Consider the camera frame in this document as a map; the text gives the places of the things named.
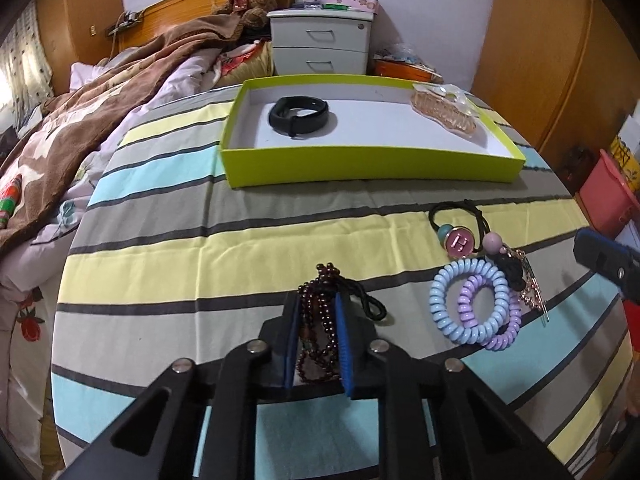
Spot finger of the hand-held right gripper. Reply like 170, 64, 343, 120
572, 227, 640, 306

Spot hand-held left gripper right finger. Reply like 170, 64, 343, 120
334, 290, 571, 480

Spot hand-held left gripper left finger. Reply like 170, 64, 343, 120
65, 290, 306, 480

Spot dark red bead bracelet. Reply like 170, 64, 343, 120
297, 261, 346, 386

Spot thin black hair tie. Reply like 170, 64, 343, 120
340, 277, 388, 322

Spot gold chain bracelet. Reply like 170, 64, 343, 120
502, 245, 551, 322

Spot blue spiral hair tie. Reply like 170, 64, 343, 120
430, 258, 511, 345

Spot black hair tie pink bead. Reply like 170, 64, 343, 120
482, 232, 526, 291

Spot purple spiral hair tie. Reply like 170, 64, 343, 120
457, 272, 523, 351

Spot black hair tie pink charm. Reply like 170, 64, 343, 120
428, 199, 493, 256

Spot green cardboard box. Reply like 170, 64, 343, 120
217, 74, 527, 189

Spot pink plastic basket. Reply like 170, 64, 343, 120
577, 149, 640, 241

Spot yellow box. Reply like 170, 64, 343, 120
607, 115, 640, 181

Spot striped tablecloth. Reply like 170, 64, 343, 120
50, 82, 633, 480

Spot wooden wardrobe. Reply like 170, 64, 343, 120
472, 0, 640, 161

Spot peach hair claw clip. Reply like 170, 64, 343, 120
411, 85, 483, 137

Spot clear hair claw clip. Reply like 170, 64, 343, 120
422, 82, 481, 111

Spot black smart band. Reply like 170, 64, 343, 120
268, 96, 331, 138

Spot orange box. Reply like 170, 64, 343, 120
372, 57, 443, 83

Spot pale floral quilt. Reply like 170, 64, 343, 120
0, 47, 236, 461

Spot bag of small packets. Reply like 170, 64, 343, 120
375, 42, 431, 66

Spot red patterned cloth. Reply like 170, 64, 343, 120
215, 40, 275, 78

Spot brown blanket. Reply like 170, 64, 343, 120
0, 12, 246, 256

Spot grey drawer nightstand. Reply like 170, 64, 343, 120
266, 7, 376, 77

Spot pink floral box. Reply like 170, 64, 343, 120
320, 0, 382, 15

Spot wooden headboard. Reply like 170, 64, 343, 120
107, 0, 296, 53

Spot power strip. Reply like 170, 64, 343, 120
105, 10, 146, 36

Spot patterned curtain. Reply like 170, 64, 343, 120
0, 0, 56, 106

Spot wooden door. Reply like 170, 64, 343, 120
35, 0, 123, 96

